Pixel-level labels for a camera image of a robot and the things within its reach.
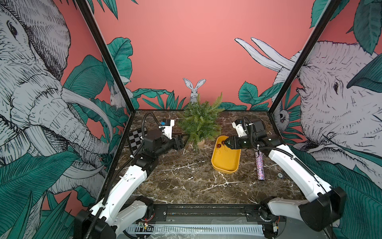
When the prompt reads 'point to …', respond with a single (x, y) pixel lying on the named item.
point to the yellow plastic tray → (225, 160)
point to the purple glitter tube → (260, 165)
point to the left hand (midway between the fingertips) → (187, 133)
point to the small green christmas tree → (201, 121)
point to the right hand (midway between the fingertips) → (227, 139)
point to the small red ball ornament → (219, 146)
